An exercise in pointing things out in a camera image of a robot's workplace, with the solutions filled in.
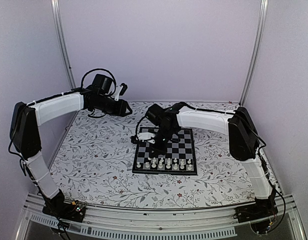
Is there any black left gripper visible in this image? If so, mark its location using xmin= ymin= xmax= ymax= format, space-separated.
xmin=93 ymin=94 xmax=133 ymax=117

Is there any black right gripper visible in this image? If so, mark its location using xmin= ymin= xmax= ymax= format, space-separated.
xmin=148 ymin=126 xmax=175 ymax=159

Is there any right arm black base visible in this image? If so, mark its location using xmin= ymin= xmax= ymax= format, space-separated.
xmin=233 ymin=193 xmax=278 ymax=235

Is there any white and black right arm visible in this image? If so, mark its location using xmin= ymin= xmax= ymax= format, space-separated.
xmin=145 ymin=102 xmax=276 ymax=218

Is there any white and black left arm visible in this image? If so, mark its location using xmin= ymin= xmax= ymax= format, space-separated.
xmin=8 ymin=74 xmax=132 ymax=217

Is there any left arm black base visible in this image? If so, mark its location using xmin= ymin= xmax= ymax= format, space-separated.
xmin=42 ymin=191 xmax=86 ymax=223

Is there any black and white chessboard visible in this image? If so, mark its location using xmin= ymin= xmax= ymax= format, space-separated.
xmin=132 ymin=128 xmax=197 ymax=176

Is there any floral patterned table mat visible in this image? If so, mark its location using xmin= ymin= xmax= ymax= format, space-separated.
xmin=50 ymin=102 xmax=255 ymax=209

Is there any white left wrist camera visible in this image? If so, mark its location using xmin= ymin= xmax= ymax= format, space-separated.
xmin=113 ymin=83 xmax=128 ymax=101

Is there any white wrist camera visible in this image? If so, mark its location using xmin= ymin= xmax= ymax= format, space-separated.
xmin=113 ymin=83 xmax=128 ymax=101
xmin=131 ymin=132 xmax=155 ymax=144

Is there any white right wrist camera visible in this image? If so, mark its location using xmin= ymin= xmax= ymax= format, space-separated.
xmin=131 ymin=132 xmax=155 ymax=144

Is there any left aluminium frame post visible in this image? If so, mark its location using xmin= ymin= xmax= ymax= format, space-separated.
xmin=50 ymin=0 xmax=77 ymax=89

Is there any aluminium frame post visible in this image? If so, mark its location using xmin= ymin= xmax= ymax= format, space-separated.
xmin=239 ymin=0 xmax=269 ymax=106
xmin=50 ymin=0 xmax=77 ymax=89

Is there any aluminium front rail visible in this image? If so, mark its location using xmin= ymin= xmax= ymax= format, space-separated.
xmin=15 ymin=194 xmax=308 ymax=240

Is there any right aluminium frame post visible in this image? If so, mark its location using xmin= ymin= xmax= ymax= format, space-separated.
xmin=239 ymin=0 xmax=269 ymax=106

